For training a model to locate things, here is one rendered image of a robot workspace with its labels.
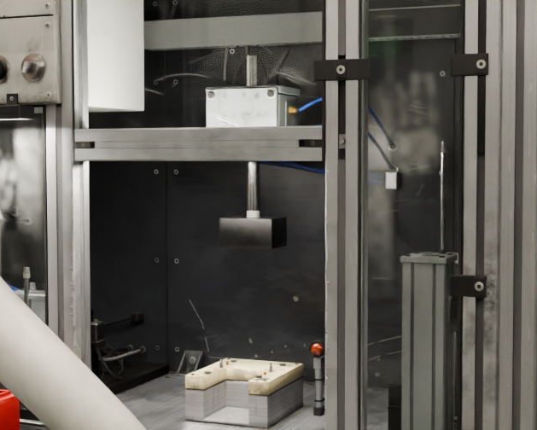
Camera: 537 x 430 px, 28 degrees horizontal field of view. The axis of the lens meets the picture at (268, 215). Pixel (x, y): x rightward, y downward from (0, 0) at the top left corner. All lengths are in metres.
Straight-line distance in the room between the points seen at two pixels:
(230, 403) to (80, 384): 0.80
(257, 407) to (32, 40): 0.61
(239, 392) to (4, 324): 0.81
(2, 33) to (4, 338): 0.77
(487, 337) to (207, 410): 0.47
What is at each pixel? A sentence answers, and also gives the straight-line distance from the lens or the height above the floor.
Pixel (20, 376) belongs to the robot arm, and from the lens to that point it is 0.88.
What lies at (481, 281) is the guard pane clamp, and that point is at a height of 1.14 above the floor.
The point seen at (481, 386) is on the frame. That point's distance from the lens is 1.35.
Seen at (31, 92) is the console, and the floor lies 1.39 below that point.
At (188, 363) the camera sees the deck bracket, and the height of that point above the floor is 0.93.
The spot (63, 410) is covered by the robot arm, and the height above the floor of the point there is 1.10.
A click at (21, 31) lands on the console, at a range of 1.56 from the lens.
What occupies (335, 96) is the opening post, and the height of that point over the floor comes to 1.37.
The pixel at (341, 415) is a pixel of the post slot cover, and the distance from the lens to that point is 1.39.
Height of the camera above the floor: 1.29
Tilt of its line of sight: 3 degrees down
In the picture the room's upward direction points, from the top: straight up
